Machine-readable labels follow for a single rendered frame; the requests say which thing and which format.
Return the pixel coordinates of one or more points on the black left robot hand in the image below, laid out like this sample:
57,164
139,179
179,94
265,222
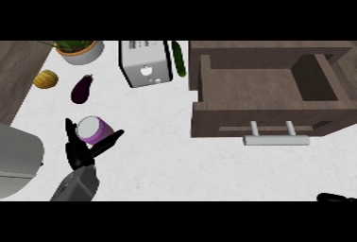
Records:
79,154

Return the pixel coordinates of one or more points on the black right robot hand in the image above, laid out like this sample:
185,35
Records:
333,198

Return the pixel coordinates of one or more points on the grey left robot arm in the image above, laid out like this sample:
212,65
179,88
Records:
77,186

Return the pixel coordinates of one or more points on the purple can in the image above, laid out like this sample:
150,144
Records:
95,129

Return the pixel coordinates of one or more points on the brown wooden drawer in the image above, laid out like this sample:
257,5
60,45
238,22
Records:
265,100

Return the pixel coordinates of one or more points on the pale grey rounded appliance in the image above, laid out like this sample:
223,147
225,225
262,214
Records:
18,160

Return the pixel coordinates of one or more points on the dark purple eggplant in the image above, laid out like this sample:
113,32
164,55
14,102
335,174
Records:
82,89

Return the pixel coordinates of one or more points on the small orange pumpkin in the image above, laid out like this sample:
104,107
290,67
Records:
46,79

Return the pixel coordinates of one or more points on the brown wooden panel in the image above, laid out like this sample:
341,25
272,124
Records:
18,78

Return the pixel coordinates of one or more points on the white toaster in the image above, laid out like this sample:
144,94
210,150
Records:
145,64

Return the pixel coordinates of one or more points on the potted plant in white pot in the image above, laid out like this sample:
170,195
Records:
80,50

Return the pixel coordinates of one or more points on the green cucumber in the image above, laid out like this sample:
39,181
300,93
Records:
179,60

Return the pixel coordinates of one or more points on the brown wooden cabinet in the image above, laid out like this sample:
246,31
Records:
275,50

